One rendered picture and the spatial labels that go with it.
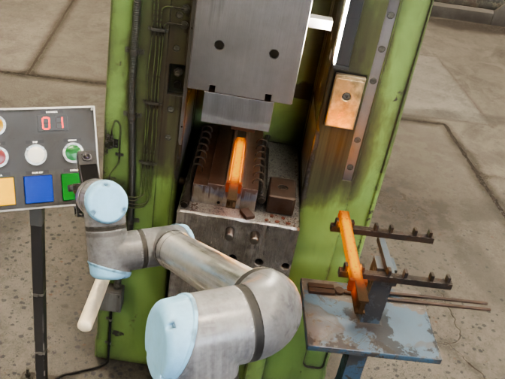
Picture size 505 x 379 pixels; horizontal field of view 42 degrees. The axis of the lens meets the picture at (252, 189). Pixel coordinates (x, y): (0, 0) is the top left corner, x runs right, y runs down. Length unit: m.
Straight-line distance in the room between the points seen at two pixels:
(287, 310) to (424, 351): 1.09
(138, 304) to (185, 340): 1.63
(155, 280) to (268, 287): 1.48
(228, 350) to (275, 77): 1.05
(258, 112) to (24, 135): 0.65
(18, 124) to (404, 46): 1.11
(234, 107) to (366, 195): 0.58
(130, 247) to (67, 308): 1.54
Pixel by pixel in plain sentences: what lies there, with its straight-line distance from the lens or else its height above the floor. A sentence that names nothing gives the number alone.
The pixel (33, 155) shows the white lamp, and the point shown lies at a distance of 1.89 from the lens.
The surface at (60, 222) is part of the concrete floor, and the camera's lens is 3.48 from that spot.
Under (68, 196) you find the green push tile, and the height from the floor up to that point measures 0.99.
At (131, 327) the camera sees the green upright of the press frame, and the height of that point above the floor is 0.20.
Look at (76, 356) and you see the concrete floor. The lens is 2.79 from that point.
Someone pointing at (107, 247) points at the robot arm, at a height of 1.14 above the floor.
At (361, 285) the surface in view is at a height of 1.00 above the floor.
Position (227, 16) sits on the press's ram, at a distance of 1.78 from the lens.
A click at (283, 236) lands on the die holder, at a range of 2.01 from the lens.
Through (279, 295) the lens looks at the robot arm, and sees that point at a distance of 0.98.
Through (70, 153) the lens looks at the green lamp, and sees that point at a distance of 1.90.
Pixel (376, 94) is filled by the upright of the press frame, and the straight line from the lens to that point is 2.02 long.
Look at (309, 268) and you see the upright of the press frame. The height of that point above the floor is 0.61.
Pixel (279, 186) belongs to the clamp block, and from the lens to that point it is 2.06.
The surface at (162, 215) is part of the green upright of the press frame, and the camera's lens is 2.26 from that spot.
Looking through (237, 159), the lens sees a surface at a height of 1.01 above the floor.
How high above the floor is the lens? 2.04
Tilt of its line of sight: 32 degrees down
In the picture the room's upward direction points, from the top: 10 degrees clockwise
